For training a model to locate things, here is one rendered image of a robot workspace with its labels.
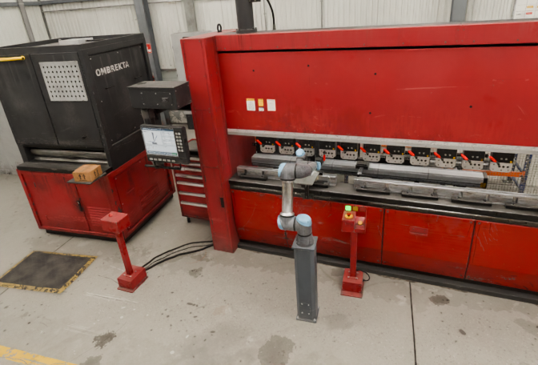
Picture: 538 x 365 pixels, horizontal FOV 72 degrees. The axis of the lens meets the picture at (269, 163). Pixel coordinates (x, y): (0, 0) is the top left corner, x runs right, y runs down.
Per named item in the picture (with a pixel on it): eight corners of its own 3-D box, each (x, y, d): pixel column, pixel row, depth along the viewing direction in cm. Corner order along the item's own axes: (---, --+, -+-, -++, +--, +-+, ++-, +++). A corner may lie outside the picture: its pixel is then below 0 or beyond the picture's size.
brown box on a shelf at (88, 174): (66, 182, 385) (62, 172, 380) (84, 172, 407) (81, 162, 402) (90, 184, 376) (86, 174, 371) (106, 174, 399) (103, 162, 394)
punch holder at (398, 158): (385, 162, 328) (386, 145, 321) (386, 158, 335) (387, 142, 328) (403, 163, 322) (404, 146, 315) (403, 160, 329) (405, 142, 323)
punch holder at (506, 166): (489, 170, 298) (492, 152, 292) (487, 166, 306) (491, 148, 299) (511, 173, 293) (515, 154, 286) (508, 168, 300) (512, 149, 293)
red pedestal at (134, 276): (116, 289, 376) (94, 219, 342) (133, 273, 397) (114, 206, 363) (132, 293, 369) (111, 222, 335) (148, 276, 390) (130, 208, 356)
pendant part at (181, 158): (147, 161, 354) (139, 125, 339) (154, 156, 364) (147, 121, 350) (187, 165, 338) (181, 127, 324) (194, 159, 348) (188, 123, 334)
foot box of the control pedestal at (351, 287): (340, 294, 346) (340, 285, 341) (343, 277, 368) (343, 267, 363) (362, 298, 340) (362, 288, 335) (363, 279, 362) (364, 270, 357)
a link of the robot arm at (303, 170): (310, 165, 276) (321, 158, 322) (295, 164, 279) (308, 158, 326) (310, 180, 277) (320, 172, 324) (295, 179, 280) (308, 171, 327)
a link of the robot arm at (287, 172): (295, 234, 288) (295, 164, 279) (276, 231, 292) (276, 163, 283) (298, 228, 299) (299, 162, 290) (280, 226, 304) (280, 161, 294)
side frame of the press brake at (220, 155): (214, 250, 424) (178, 38, 330) (245, 211, 495) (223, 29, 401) (233, 254, 414) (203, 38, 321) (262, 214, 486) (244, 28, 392)
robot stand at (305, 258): (316, 323, 318) (314, 250, 287) (295, 319, 324) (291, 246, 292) (319, 307, 334) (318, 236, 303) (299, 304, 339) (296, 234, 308)
